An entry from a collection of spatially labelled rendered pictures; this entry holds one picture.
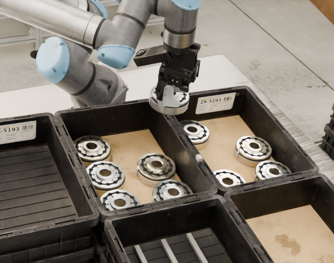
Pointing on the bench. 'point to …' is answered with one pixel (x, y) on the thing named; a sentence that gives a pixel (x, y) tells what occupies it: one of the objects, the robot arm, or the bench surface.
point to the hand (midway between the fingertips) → (164, 102)
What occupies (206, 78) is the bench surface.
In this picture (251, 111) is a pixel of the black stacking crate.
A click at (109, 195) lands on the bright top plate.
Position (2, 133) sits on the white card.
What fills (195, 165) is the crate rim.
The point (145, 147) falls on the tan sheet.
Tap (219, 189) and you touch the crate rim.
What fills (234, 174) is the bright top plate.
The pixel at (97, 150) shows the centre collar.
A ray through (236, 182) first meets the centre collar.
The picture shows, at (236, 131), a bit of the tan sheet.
